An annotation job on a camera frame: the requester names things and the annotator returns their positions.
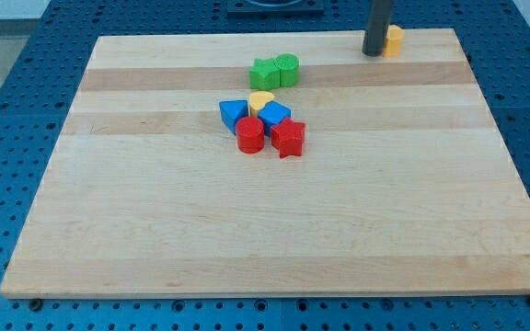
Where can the yellow heart block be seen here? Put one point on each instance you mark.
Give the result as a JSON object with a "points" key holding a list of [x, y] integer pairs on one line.
{"points": [[258, 100]]}

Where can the green cylinder block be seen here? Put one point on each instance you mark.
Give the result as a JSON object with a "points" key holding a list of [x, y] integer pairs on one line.
{"points": [[288, 64]]}

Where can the blue cube block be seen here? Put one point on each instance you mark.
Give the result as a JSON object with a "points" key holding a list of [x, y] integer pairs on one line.
{"points": [[272, 114]]}

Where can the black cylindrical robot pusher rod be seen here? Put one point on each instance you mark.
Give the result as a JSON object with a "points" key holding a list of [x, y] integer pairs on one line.
{"points": [[379, 20]]}

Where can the red star block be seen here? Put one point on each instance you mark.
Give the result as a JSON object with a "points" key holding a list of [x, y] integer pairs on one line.
{"points": [[288, 137]]}

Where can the red cylinder block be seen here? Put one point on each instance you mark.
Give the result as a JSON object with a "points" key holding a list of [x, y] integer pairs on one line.
{"points": [[250, 135]]}

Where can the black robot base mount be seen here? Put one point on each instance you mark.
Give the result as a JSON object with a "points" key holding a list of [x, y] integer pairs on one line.
{"points": [[251, 7]]}

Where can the blue triangle block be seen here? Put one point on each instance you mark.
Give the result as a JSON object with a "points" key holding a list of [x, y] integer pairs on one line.
{"points": [[231, 112]]}

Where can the yellow hexagon block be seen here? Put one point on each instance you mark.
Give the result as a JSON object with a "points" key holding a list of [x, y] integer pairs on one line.
{"points": [[393, 42]]}

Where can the green star block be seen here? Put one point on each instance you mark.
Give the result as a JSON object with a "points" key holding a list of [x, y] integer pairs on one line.
{"points": [[264, 75]]}

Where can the wooden board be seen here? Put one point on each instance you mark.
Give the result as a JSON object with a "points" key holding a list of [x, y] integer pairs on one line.
{"points": [[404, 187]]}

